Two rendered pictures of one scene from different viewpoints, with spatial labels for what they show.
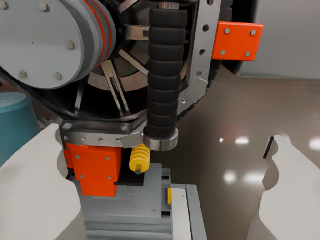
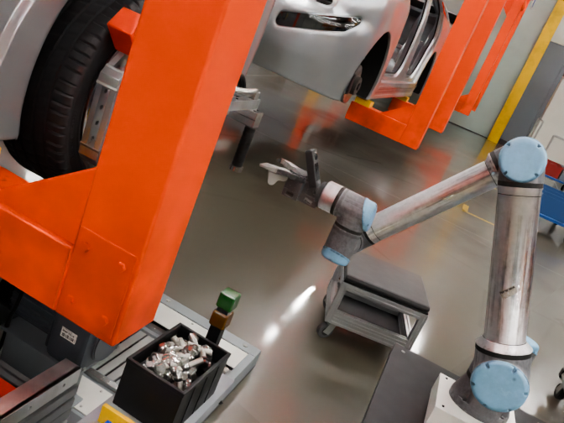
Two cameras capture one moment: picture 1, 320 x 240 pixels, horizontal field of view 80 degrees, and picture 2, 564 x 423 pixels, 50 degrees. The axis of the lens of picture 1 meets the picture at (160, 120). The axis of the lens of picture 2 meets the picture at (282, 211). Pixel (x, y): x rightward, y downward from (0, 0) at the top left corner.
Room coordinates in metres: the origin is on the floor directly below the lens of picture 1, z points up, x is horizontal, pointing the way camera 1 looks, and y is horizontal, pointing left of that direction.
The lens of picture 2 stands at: (-0.48, 1.72, 1.31)
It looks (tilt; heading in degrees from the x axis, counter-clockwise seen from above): 19 degrees down; 286
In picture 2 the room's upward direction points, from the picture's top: 22 degrees clockwise
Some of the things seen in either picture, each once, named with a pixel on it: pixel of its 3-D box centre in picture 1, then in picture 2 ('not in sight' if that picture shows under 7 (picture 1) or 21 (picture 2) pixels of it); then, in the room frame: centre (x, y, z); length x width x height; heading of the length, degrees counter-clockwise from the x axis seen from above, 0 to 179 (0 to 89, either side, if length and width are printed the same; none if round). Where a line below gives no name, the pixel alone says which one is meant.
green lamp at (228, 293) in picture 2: not in sight; (228, 300); (-0.11, 0.55, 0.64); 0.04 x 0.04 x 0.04; 1
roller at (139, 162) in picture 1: (142, 141); not in sight; (0.54, 0.05, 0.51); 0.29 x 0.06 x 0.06; 1
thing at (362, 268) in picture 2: not in sight; (372, 305); (-0.31, -0.91, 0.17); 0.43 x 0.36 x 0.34; 17
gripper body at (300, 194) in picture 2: not in sight; (305, 186); (-0.03, -0.01, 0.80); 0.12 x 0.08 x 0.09; 1
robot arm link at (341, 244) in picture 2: not in sight; (342, 242); (-0.21, -0.01, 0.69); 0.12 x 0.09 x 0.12; 87
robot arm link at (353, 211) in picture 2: not in sight; (354, 210); (-0.20, -0.01, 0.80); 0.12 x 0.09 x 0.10; 1
